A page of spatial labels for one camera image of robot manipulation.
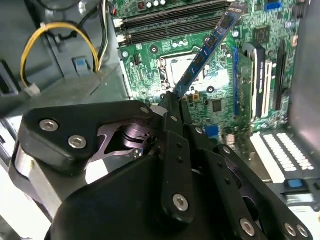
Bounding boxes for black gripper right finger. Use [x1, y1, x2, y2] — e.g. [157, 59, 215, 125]
[181, 101, 313, 240]

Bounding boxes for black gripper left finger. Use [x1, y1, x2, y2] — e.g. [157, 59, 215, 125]
[9, 92, 197, 224]

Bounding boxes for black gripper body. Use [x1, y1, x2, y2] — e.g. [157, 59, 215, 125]
[43, 119, 238, 240]

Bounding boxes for RAM stick black chips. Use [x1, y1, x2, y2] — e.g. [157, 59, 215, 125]
[172, 1, 248, 97]

